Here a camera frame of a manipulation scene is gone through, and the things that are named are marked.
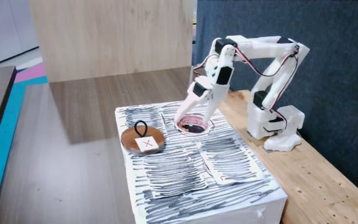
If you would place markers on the red rimmed round hole cup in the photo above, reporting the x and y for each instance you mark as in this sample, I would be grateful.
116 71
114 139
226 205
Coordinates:
192 118

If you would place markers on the brown debris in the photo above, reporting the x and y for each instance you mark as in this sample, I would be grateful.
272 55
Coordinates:
194 128

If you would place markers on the striped paper sheet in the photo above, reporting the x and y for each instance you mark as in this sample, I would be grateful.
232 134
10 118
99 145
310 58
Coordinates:
228 155
172 174
148 115

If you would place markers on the white paper tag red cross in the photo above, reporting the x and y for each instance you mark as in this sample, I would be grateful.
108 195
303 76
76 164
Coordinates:
141 145

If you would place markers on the round wooden lid black loop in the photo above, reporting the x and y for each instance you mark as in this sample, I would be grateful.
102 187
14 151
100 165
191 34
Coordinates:
129 140

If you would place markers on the white box black scribbled stripes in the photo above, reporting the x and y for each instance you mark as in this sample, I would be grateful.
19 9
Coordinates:
228 194

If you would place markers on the light wood board panel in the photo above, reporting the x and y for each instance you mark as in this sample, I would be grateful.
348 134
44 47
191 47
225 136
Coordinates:
104 37

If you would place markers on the grey fabric partition panel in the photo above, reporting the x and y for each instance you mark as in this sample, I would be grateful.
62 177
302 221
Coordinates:
337 77

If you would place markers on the light wooden plank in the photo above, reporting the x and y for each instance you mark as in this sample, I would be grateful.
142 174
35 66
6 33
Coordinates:
322 193

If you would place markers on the pink floor mat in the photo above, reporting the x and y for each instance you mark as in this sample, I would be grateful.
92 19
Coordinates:
30 73

